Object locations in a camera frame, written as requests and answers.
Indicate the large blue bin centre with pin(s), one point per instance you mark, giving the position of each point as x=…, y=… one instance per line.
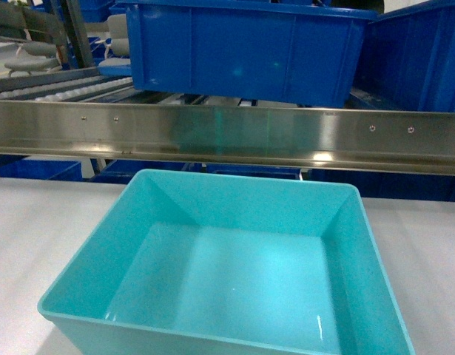
x=292, y=53

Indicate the large blue bin right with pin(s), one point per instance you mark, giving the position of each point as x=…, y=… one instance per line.
x=408, y=57

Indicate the teal plastic bin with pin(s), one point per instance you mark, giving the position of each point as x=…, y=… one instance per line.
x=196, y=263

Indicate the grey office chair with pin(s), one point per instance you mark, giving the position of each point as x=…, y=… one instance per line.
x=42, y=52

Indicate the stainless steel roller shelf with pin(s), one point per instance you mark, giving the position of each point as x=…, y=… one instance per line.
x=82, y=113

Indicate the large blue bin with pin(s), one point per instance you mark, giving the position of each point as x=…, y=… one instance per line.
x=408, y=57
x=292, y=53

